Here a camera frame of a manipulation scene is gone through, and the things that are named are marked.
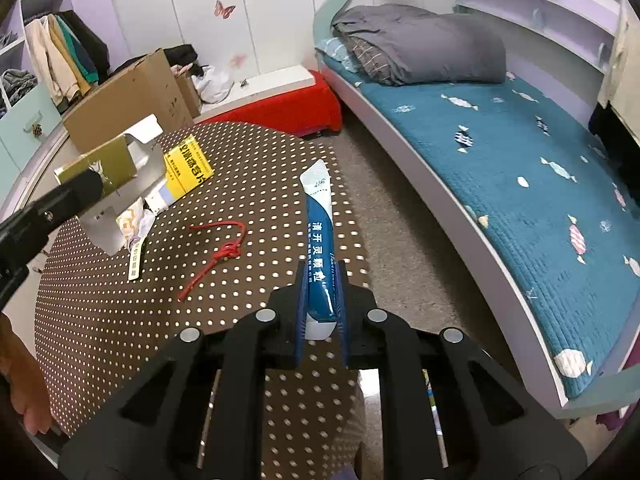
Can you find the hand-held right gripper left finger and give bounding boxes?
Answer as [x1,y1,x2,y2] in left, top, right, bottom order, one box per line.
[59,259,309,480]

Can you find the gold and silver carton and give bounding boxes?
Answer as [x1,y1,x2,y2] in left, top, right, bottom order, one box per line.
[54,114,168,256]

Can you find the purple cloth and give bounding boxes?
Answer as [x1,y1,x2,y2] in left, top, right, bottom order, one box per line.
[597,400,633,433]

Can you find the crumpled white wrapper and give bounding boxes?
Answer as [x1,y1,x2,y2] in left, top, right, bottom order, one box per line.
[116,197,157,243]

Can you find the teal candy print mattress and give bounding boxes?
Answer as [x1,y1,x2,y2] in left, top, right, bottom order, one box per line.
[320,52,640,401]

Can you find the small white paper tag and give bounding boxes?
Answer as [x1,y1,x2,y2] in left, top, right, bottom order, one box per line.
[127,237,146,281]

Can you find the white plastic bag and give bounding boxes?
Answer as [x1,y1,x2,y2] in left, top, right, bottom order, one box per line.
[192,65,235,103]

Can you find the open wardrobe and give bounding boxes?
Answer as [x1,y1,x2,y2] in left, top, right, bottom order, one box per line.
[0,0,111,186]

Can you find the blue striped pillow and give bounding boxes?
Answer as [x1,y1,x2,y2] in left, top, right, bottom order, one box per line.
[315,36,363,73]

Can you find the brown cardboard box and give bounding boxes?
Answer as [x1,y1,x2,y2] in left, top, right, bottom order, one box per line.
[62,49,201,153]

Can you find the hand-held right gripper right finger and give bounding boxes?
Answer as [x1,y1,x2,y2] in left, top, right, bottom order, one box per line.
[334,259,588,480]

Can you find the yellow cardboard box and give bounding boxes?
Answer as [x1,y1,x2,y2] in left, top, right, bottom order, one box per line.
[145,135,215,211]

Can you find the black hanging garment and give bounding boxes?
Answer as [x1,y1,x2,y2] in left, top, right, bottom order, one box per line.
[587,102,640,161]

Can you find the grey duvet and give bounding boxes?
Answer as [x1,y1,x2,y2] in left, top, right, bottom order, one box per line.
[331,3,507,86]

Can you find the black clothes pile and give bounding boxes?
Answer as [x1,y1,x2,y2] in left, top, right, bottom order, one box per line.
[162,44,206,75]

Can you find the grey folded clothes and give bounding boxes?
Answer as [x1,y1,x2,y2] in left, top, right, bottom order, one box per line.
[0,69,38,111]

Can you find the white headboard shelf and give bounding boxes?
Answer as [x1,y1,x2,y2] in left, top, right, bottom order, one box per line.
[452,0,626,76]

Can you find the teal hanging garment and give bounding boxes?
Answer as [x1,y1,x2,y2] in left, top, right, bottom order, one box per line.
[55,14,98,86]

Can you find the beige hanging jacket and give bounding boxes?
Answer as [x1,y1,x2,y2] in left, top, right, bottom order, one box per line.
[597,0,640,111]

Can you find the red string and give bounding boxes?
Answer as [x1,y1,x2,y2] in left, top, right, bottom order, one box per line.
[177,219,247,302]

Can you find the brown dotted tablecloth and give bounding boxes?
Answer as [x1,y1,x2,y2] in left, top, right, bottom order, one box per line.
[34,121,371,480]

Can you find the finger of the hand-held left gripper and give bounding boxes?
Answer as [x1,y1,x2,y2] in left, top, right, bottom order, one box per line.
[0,170,104,271]

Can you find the white bed frame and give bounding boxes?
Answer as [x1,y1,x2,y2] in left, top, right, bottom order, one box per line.
[312,0,640,421]

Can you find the red stool with white top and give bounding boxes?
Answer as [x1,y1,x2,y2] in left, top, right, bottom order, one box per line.
[192,66,343,138]

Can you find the cream hanging garment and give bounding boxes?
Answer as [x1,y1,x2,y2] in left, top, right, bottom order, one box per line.
[24,16,81,106]

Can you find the person's left hand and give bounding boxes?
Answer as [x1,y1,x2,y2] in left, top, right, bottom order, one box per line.
[0,312,51,436]

